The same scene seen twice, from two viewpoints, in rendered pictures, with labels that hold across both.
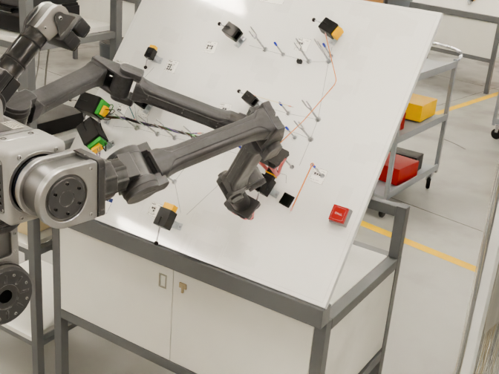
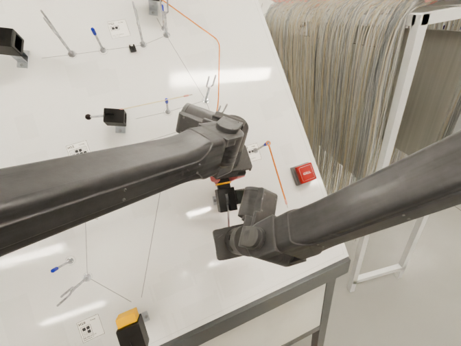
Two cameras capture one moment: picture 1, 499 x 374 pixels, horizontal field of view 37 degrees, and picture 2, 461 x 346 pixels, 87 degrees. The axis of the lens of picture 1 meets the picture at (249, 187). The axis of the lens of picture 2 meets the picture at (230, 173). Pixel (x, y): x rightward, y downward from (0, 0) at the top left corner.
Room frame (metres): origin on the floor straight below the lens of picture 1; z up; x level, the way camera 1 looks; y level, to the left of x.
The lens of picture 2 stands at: (1.85, 0.28, 1.53)
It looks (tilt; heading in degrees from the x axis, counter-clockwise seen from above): 34 degrees down; 313
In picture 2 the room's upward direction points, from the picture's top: 9 degrees counter-clockwise
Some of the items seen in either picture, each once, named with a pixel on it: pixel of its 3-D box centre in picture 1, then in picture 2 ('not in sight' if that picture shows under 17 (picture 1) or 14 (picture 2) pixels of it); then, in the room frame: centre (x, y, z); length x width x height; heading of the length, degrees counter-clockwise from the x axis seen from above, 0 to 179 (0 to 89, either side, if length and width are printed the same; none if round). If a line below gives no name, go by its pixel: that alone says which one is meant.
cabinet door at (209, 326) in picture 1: (237, 341); (256, 332); (2.11, 0.00, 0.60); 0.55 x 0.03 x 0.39; 59
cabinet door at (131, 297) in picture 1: (114, 286); not in sight; (2.40, 0.47, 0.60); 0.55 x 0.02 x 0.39; 59
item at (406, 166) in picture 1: (394, 121); not in sight; (5.13, -0.99, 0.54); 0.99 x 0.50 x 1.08; 145
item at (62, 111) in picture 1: (25, 116); not in sight; (2.82, 0.91, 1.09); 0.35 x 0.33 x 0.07; 59
